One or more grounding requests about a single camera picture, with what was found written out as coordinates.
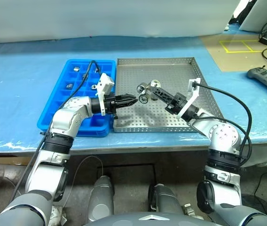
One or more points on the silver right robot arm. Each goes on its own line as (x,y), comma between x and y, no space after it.
(222,134)

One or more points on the grey handheld remote controller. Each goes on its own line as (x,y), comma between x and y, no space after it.
(265,80)

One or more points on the white panel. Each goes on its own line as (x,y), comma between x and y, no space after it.
(260,16)

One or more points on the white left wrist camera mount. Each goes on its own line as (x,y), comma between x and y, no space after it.
(105,82)

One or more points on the perforated metal tray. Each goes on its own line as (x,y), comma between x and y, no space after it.
(147,70)

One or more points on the grey rounded robot shell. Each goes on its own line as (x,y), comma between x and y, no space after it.
(166,200)
(100,200)

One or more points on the brown table mat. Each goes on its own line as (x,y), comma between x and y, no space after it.
(218,58)

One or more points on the blue compartment tray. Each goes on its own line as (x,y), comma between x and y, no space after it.
(46,120)

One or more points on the grey robot chest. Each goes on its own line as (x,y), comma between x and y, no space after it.
(147,221)

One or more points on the small white connector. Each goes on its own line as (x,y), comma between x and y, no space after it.
(189,210)

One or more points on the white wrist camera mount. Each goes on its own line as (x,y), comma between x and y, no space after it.
(191,93)
(105,82)

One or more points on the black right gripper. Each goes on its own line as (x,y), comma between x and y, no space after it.
(177,103)

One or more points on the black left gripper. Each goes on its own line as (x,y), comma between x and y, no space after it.
(111,103)

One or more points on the dark bulky object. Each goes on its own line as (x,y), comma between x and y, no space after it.
(242,11)

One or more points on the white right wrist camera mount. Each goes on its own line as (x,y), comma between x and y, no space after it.
(191,93)

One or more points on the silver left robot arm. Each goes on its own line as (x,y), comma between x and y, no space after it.
(63,120)

